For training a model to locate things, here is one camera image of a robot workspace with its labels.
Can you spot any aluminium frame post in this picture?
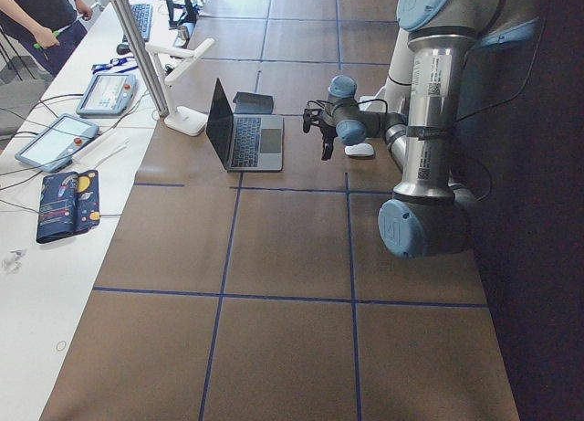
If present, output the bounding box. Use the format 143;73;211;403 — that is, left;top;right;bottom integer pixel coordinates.
109;0;169;117

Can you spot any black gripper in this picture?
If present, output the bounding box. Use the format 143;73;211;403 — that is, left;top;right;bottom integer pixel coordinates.
302;100;337;161

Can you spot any white computer mouse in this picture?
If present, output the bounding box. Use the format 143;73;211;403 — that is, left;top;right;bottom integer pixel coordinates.
344;142;375;158

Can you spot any navy space pattern pouch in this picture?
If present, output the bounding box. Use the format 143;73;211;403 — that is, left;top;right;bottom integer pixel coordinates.
36;170;100;244

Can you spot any teach pendant far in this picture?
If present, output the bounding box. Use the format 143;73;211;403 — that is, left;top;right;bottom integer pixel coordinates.
76;73;137;118

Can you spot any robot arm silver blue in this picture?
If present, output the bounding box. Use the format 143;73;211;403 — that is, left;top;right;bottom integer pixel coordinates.
303;0;539;258

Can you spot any blue lanyard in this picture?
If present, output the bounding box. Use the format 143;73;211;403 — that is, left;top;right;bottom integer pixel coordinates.
92;56;141;75

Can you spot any white desk lamp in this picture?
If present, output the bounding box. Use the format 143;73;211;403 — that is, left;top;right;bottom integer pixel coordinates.
145;38;215;136

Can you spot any teach pendant near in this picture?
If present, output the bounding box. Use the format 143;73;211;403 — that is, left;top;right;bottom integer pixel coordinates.
15;114;99;173

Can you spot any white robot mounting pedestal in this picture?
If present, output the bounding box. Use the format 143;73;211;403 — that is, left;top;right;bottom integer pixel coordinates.
360;28;414;115

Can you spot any grey laptop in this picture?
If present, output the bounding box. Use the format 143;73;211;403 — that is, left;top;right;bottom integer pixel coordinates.
205;79;284;172

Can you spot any person in dark clothes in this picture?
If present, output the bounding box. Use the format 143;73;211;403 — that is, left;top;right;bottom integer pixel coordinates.
1;0;93;77

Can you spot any teach pendant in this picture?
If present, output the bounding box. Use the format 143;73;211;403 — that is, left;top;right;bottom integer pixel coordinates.
76;73;137;118
15;114;99;173

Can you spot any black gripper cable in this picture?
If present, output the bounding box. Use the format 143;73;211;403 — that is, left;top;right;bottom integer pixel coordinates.
305;98;389;121

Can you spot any black keyboard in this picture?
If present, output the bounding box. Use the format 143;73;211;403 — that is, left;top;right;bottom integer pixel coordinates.
130;3;153;42

